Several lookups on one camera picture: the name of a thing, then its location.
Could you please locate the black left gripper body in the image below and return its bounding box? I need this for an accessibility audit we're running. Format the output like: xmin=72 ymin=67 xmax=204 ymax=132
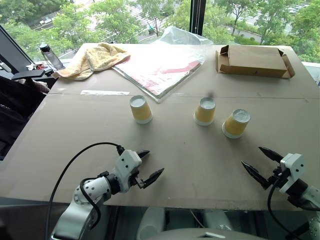
xmin=128 ymin=167 xmax=142 ymax=188

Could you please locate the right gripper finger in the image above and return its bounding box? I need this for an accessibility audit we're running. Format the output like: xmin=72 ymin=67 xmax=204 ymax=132
xmin=240 ymin=160 xmax=273 ymax=191
xmin=257 ymin=146 xmax=285 ymax=164

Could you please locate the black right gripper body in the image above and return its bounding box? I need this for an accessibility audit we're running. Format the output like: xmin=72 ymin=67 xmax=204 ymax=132
xmin=266 ymin=161 xmax=291 ymax=187

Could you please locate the yellow paper cup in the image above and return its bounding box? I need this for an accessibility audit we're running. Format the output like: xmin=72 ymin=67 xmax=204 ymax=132
xmin=221 ymin=108 xmax=251 ymax=140
xmin=193 ymin=96 xmax=217 ymax=127
xmin=129 ymin=95 xmax=154 ymax=125

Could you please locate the white rounded robot shell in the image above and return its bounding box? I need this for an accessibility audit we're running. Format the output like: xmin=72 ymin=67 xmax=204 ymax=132
xmin=201 ymin=210 xmax=234 ymax=232
xmin=136 ymin=207 xmax=166 ymax=240

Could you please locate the clear tape strip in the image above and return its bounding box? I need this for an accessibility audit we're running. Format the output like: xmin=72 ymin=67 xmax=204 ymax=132
xmin=80 ymin=89 xmax=131 ymax=97

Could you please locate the grey rounded robot torso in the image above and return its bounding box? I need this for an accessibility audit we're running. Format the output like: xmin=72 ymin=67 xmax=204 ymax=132
xmin=149 ymin=227 xmax=251 ymax=240

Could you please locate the clear plastic bag with papers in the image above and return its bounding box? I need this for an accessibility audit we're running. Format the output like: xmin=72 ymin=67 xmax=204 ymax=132
xmin=110 ymin=25 xmax=214 ymax=104

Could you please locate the flat brown cardboard box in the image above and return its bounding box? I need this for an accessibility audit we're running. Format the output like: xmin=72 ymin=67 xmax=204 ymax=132
xmin=215 ymin=44 xmax=297 ymax=79

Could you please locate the yellow towel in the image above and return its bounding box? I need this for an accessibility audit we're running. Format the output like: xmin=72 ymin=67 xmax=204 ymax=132
xmin=50 ymin=42 xmax=132 ymax=82

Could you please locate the clear water bottle black cap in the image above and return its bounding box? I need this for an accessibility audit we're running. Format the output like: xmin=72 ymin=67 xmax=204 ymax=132
xmin=38 ymin=42 xmax=65 ymax=71

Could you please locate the dark office chair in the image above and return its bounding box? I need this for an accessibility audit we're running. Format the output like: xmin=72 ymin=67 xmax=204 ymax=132
xmin=0 ymin=74 xmax=49 ymax=161

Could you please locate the small red white clutter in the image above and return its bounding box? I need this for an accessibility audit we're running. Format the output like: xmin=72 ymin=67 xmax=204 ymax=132
xmin=24 ymin=63 xmax=46 ymax=72

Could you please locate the black chair armrest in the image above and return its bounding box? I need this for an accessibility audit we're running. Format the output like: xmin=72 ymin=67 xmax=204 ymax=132
xmin=10 ymin=69 xmax=46 ymax=82

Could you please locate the black window mullion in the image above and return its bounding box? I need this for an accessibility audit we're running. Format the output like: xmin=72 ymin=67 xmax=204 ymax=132
xmin=189 ymin=0 xmax=207 ymax=40

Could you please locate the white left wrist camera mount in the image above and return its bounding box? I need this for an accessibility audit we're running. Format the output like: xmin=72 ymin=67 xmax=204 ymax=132
xmin=114 ymin=149 xmax=143 ymax=194

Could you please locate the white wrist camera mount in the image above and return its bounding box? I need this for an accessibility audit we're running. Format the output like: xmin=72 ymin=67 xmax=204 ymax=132
xmin=279 ymin=152 xmax=306 ymax=195
xmin=114 ymin=149 xmax=143 ymax=194

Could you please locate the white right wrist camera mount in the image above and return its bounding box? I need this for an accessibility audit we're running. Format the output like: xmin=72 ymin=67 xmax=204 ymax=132
xmin=279 ymin=152 xmax=306 ymax=195

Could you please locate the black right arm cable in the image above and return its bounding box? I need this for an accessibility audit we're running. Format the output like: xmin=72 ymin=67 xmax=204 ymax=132
xmin=266 ymin=176 xmax=320 ymax=240

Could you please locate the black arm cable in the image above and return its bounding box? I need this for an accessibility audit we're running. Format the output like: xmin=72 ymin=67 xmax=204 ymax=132
xmin=48 ymin=141 xmax=125 ymax=240
xmin=266 ymin=176 xmax=320 ymax=240

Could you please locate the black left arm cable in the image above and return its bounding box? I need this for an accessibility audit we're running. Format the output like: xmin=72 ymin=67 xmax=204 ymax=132
xmin=48 ymin=141 xmax=125 ymax=240

